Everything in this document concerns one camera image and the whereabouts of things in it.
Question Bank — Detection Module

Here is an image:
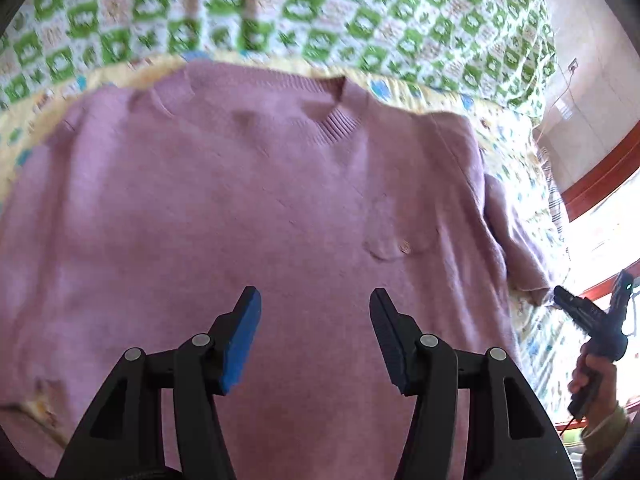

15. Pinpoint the pink knit sweater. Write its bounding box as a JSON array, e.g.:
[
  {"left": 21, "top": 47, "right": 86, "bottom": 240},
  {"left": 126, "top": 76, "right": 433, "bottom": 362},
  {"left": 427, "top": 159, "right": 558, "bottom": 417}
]
[{"left": 0, "top": 58, "right": 554, "bottom": 478}]

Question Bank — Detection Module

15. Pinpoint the olive sleeve forearm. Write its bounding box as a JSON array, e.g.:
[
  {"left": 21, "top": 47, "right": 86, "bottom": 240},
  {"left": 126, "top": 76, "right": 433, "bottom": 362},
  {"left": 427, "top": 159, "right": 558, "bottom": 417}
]
[{"left": 580, "top": 404, "right": 639, "bottom": 479}]

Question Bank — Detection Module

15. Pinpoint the person's right hand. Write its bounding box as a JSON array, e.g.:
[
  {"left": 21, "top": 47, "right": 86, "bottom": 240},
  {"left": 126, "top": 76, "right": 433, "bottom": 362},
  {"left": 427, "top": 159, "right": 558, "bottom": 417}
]
[{"left": 568, "top": 344, "right": 618, "bottom": 429}]

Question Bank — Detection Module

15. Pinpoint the yellow cartoon animal quilt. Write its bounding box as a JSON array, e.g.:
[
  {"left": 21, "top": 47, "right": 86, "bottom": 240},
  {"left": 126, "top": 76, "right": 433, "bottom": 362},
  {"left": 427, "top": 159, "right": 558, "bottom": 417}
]
[{"left": 0, "top": 51, "right": 576, "bottom": 449}]

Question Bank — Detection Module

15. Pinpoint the green white checkered bedsheet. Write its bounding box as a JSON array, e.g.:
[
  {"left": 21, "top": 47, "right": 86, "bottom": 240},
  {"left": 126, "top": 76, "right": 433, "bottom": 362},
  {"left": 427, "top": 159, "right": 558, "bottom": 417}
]
[{"left": 1, "top": 0, "right": 555, "bottom": 119}]

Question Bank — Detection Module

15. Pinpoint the red wooden window frame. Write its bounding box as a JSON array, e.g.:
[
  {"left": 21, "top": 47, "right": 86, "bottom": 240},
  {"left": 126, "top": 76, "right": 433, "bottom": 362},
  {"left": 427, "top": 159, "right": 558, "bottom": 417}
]
[{"left": 562, "top": 127, "right": 639, "bottom": 300}]

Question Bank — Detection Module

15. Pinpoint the wall socket with white cable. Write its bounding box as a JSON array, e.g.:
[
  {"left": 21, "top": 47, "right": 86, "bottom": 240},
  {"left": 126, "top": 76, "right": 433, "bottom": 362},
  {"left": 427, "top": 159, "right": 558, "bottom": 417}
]
[{"left": 533, "top": 58, "right": 579, "bottom": 144}]

